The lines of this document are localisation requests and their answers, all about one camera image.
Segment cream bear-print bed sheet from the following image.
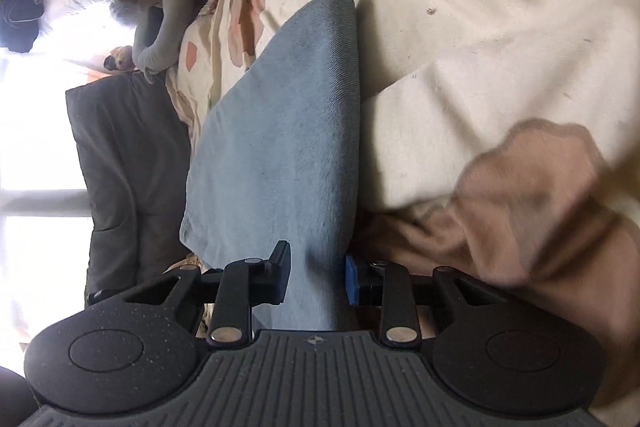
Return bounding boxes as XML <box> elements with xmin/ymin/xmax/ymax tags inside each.
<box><xmin>165</xmin><ymin>0</ymin><xmax>640</xmax><ymax>218</ymax></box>

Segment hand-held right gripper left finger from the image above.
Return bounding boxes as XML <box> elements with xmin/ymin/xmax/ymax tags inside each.
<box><xmin>122</xmin><ymin>239</ymin><xmax>292</xmax><ymax>350</ymax></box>

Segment black garment pile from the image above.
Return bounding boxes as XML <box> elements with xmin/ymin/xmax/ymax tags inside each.
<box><xmin>0</xmin><ymin>0</ymin><xmax>51</xmax><ymax>54</ymax></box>

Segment fluffy white pillow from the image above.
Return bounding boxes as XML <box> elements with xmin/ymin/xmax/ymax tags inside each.
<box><xmin>37</xmin><ymin>0</ymin><xmax>151</xmax><ymax>68</ymax></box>

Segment brown teddy bear plush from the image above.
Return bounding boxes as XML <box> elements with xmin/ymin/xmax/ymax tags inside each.
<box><xmin>102</xmin><ymin>46</ymin><xmax>136</xmax><ymax>72</ymax></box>

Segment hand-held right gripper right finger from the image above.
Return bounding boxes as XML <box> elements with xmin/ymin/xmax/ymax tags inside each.
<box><xmin>345</xmin><ymin>255</ymin><xmax>506</xmax><ymax>348</ymax></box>

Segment blue denim jeans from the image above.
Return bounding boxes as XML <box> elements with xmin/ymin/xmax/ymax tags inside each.
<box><xmin>179</xmin><ymin>0</ymin><xmax>364</xmax><ymax>333</ymax></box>

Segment grey neck pillow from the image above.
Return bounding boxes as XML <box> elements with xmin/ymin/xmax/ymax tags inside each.
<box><xmin>132</xmin><ymin>0</ymin><xmax>196</xmax><ymax>84</ymax></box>

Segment beige garment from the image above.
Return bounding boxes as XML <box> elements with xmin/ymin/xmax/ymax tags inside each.
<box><xmin>352</xmin><ymin>119</ymin><xmax>640</xmax><ymax>408</ymax></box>

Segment dark grey pillow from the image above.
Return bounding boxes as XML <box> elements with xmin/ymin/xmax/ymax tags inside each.
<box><xmin>65</xmin><ymin>74</ymin><xmax>194</xmax><ymax>304</ymax></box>

